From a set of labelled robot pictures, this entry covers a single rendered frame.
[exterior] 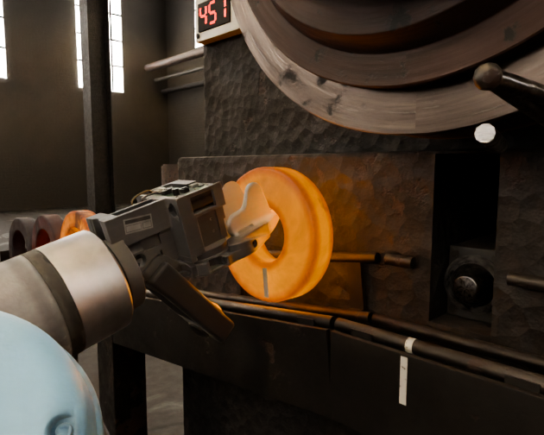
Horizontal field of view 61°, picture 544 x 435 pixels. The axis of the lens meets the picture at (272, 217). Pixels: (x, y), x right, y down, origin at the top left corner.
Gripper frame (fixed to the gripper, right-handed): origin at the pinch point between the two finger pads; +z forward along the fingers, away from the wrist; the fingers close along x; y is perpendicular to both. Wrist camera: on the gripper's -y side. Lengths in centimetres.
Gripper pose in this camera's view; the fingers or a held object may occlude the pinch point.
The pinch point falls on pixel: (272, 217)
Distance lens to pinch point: 53.0
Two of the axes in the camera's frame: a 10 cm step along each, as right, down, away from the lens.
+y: -1.9, -9.3, -3.0
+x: -7.1, -0.8, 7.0
